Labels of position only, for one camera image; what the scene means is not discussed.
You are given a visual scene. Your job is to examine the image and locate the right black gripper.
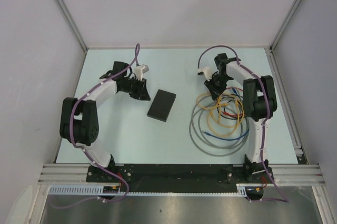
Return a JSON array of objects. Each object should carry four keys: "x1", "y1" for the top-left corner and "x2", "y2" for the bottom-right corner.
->
[{"x1": 204, "y1": 74, "x2": 230, "y2": 101}]

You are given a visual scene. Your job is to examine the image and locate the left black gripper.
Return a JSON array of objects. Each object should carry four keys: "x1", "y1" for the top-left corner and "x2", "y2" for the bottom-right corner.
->
[{"x1": 120, "y1": 76, "x2": 150, "y2": 101}]

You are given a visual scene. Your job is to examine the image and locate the black ethernet cable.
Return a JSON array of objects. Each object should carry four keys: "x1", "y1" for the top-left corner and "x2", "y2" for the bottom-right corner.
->
[{"x1": 215, "y1": 93, "x2": 247, "y2": 121}]

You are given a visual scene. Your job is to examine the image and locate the yellow ethernet cable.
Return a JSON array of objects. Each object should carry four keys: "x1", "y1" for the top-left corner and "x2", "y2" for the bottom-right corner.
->
[
  {"x1": 206, "y1": 99, "x2": 246, "y2": 129},
  {"x1": 196, "y1": 92, "x2": 229, "y2": 110}
]

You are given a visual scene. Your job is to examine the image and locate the red ethernet cable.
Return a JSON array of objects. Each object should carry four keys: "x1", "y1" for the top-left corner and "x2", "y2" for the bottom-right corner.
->
[{"x1": 217, "y1": 86, "x2": 245, "y2": 118}]

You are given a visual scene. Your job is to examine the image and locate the black network switch box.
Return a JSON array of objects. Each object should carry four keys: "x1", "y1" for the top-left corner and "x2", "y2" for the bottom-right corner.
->
[{"x1": 147, "y1": 90, "x2": 176, "y2": 122}]

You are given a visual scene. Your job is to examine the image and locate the blue ethernet cable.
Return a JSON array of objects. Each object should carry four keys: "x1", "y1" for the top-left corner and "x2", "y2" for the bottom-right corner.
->
[{"x1": 204, "y1": 88, "x2": 250, "y2": 138}]

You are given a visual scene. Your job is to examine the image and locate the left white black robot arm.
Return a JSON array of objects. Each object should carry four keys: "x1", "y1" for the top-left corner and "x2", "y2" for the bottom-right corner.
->
[{"x1": 60, "y1": 61, "x2": 151, "y2": 182}]

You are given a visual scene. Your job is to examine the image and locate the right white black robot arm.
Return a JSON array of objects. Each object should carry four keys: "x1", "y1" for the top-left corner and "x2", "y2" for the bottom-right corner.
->
[{"x1": 198, "y1": 53, "x2": 277, "y2": 182}]

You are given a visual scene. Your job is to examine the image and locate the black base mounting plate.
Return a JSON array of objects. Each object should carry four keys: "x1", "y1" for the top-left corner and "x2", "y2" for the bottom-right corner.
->
[{"x1": 86, "y1": 163, "x2": 275, "y2": 200}]

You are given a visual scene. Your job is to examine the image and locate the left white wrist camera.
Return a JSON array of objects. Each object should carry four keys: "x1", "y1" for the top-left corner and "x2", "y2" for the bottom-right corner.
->
[{"x1": 133, "y1": 64, "x2": 149, "y2": 81}]

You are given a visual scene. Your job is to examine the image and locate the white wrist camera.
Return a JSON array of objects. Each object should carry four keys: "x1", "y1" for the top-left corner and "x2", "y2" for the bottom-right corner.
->
[
  {"x1": 133, "y1": 64, "x2": 149, "y2": 81},
  {"x1": 197, "y1": 66, "x2": 213, "y2": 81}
]

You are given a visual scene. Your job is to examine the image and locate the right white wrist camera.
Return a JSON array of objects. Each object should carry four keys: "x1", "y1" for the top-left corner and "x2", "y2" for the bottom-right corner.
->
[{"x1": 197, "y1": 66, "x2": 213, "y2": 81}]

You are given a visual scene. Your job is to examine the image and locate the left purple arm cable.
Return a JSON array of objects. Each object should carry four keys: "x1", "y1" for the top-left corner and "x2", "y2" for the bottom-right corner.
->
[{"x1": 49, "y1": 43, "x2": 141, "y2": 209}]

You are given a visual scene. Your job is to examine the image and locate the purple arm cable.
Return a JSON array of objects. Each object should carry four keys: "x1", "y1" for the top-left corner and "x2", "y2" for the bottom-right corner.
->
[
  {"x1": 49, "y1": 43, "x2": 141, "y2": 209},
  {"x1": 197, "y1": 45, "x2": 290, "y2": 203}
]

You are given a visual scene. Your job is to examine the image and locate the grey slotted cable duct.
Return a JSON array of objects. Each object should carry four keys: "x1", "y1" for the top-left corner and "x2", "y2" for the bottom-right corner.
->
[{"x1": 48, "y1": 184, "x2": 247, "y2": 197}]

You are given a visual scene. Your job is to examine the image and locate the right aluminium side rail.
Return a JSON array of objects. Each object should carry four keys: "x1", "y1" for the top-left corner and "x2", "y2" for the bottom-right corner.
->
[{"x1": 264, "y1": 47, "x2": 308, "y2": 164}]

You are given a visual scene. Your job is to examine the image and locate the aluminium front frame rail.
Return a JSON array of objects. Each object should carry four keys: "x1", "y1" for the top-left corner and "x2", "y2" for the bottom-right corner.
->
[{"x1": 38, "y1": 164, "x2": 325, "y2": 186}]

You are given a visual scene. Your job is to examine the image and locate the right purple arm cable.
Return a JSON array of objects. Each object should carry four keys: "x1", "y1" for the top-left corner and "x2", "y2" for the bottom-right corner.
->
[{"x1": 197, "y1": 45, "x2": 290, "y2": 203}]

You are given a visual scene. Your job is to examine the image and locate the right aluminium corner post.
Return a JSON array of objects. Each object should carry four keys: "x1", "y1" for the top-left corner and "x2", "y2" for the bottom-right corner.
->
[{"x1": 269, "y1": 0, "x2": 303, "y2": 52}]

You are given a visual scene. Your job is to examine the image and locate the aluminium corner post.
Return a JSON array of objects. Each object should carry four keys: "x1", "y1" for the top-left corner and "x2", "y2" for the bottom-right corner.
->
[
  {"x1": 38, "y1": 0, "x2": 89, "y2": 50},
  {"x1": 269, "y1": 0, "x2": 303, "y2": 52}
]

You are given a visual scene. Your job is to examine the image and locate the left aluminium corner post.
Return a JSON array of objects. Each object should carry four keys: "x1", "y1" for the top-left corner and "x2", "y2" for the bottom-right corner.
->
[{"x1": 38, "y1": 0, "x2": 89, "y2": 50}]

